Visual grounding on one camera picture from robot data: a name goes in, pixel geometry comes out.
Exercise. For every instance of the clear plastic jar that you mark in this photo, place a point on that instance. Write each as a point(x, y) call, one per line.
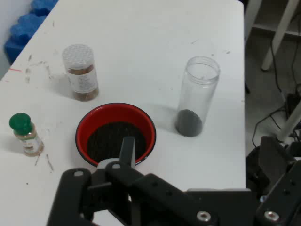
point(200, 99)

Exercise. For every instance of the black seeds heap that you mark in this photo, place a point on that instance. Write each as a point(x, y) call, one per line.
point(189, 124)
point(105, 141)

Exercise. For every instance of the dark blue foam mat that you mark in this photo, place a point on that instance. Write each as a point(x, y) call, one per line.
point(23, 30)

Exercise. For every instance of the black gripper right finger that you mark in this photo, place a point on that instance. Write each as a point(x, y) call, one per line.
point(282, 200)

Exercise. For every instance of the spice jar with white lid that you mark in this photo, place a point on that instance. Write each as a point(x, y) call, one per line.
point(82, 80)

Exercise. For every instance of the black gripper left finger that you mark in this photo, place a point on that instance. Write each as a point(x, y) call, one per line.
point(70, 188)

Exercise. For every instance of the white slanted metal leg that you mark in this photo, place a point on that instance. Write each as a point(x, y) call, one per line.
point(290, 124)

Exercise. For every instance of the spice bottle with green cap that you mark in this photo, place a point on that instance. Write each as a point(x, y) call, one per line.
point(28, 141)

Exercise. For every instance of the red bowl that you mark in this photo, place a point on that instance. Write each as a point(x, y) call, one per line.
point(105, 115)

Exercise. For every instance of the white desk frame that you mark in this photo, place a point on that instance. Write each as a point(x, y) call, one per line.
point(279, 30)

